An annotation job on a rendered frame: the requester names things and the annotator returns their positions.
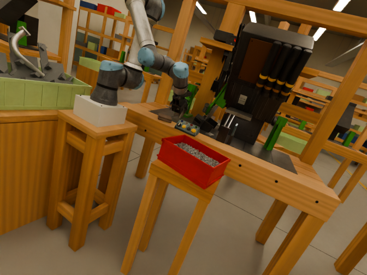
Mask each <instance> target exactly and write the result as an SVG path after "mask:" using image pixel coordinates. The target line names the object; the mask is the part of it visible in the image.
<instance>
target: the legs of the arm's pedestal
mask: <svg viewBox="0 0 367 275"><path fill-rule="evenodd" d="M134 135H135V132H131V133H127V134H121V135H116V136H111V137H105V138H102V139H97V140H96V139H94V138H92V137H90V136H89V135H87V134H86V133H84V132H83V131H81V130H79V129H78V128H76V127H74V126H72V125H71V124H69V123H68V122H66V121H64V120H63V119H61V118H58V125H57V135H56V144H55V153H54V163H53V168H52V178H51V187H50V196H49V205H48V215H47V220H46V225H47V226H48V227H49V228H50V229H51V230H54V229H56V228H57V227H59V226H61V225H62V220H63V216H64V217H65V218H66V219H67V220H68V221H70V222H71V224H72V227H71V231H70V237H69V243H68V246H69V247H70V248H71V249H72V250H73V251H74V252H76V251H77V250H78V249H80V248H81V247H83V246H84V244H85V239H86V234H87V229H88V224H89V223H91V222H93V221H94V220H96V219H97V218H99V217H100V220H99V224H98V226H100V227H101V228H102V229H103V230H104V231H105V230H106V229H108V228H109V227H111V226H112V223H113V218H114V214H115V210H116V206H117V202H118V199H119V194H120V190H121V187H122V182H123V178H124V175H125V171H126V167H127V163H128V158H129V154H130V151H131V148H132V143H133V139H134ZM85 137H86V138H85ZM106 140H108V141H106ZM73 147H74V148H76V149H77V150H79V151H80V152H82V153H83V154H84V156H83V160H82V166H81V173H80V178H79V185H78V188H76V189H73V190H71V191H69V192H67V187H68V180H69V172H70V165H71V161H72V154H73ZM112 153H115V154H114V159H113V164H112V167H111V171H110V176H109V181H108V186H107V189H106V193H105V194H104V193H102V192H101V191H100V190H98V189H97V188H96V185H97V180H98V175H99V170H100V165H101V161H102V156H105V155H108V154H112ZM74 200H76V202H75V208H73V207H72V206H71V205H70V204H68V203H70V202H72V201H74ZM93 200H95V201H96V202H98V203H99V204H100V205H99V206H97V207H95V208H94V209H92V204H93Z"/></svg>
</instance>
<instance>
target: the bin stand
mask: <svg viewBox="0 0 367 275"><path fill-rule="evenodd" d="M149 173H150V174H149V177H148V180H147V183H146V187H145V190H144V193H143V197H142V200H141V203H140V206H139V210H138V214H137V217H136V220H135V223H134V226H133V230H132V233H131V237H130V239H129V243H128V247H127V250H126V253H125V257H124V260H123V263H122V266H121V270H120V272H122V273H123V274H124V275H127V274H128V273H129V271H130V270H131V268H132V264H133V261H134V258H135V255H136V252H137V249H139V250H140V251H142V252H144V251H145V249H146V248H147V245H148V243H149V240H150V237H151V234H152V231H153V228H154V225H155V222H156V220H157V217H158V214H159V211H160V208H161V205H162V202H163V199H164V196H165V193H166V191H167V187H168V185H169V184H171V185H173V186H175V187H177V188H179V189H181V190H183V191H185V192H187V193H189V194H191V195H193V196H195V197H196V198H198V199H199V200H198V202H197V204H196V207H195V209H194V211H193V214H192V216H191V219H190V222H189V224H188V226H187V229H186V231H185V233H184V236H183V238H182V240H181V243H180V245H179V248H178V250H177V252H176V255H175V258H174V260H173V263H172V265H171V267H170V270H169V272H168V274H167V275H178V273H179V271H180V269H181V266H182V264H183V262H184V260H185V257H186V255H187V253H188V250H189V248H190V246H191V244H192V241H193V239H194V237H195V235H196V232H197V230H198V228H199V226H200V223H201V221H202V219H203V216H204V214H205V212H206V209H207V207H208V205H209V203H210V201H211V199H212V197H213V195H214V193H215V190H216V188H217V186H218V184H219V182H220V180H221V178H220V179H219V180H218V181H216V182H215V183H214V184H212V185H211V186H209V187H208V188H206V189H205V190H204V189H202V188H201V187H199V186H198V185H196V184H195V183H193V182H192V181H190V180H189V179H187V178H186V177H184V176H183V175H181V174H180V173H178V172H177V171H175V170H174V169H172V168H171V167H169V166H168V165H166V164H165V163H163V162H162V161H160V160H159V159H156V160H155V161H153V162H152V163H151V165H150V169H149ZM154 197H155V198H154ZM152 202H153V203H152ZM150 209H151V210H150ZM144 227H145V228H144ZM140 239H141V240H140Z"/></svg>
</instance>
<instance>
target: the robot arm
mask: <svg viewBox="0 0 367 275"><path fill-rule="evenodd" d="M125 4H126V7H127V9H128V10H129V11H130V14H131V18H132V21H133V26H134V29H135V34H134V38H133V42H132V46H131V50H130V53H129V56H128V61H127V62H126V63H124V64H121V63H117V62H113V61H107V60H103V61H102V62H101V64H100V67H99V74H98V79H97V84H96V87H95V88H94V90H93V92H92V93H91V95H90V99H91V100H93V101H95V102H97V103H100V104H104V105H110V106H117V103H118V100H117V90H118V87H124V88H128V89H138V88H140V87H141V86H142V85H143V83H144V75H143V73H142V72H143V70H142V68H141V65H144V66H146V67H150V68H153V69H156V70H158V71H161V72H164V73H166V74H167V75H168V76H170V77H171V78H172V79H173V92H174V95H173V100H172V101H171V102H170V105H171V107H170V110H172V111H174V116H176V115H178V117H179V118H181V117H182V116H183V115H184V114H185V113H186V111H187V110H188V104H187V102H188V101H187V99H185V97H189V96H191V94H192V92H190V91H189V90H188V88H187V84H188V75H189V71H188V65H187V64H186V63H183V62H175V61H173V60H172V59H171V58H170V57H168V56H166V55H164V56H163V55H161V54H159V53H158V52H157V49H156V46H155V42H154V39H153V36H152V32H151V31H152V28H153V25H155V24H157V21H160V20H161V18H162V17H163V15H164V12H165V4H164V2H163V0H125Z"/></svg>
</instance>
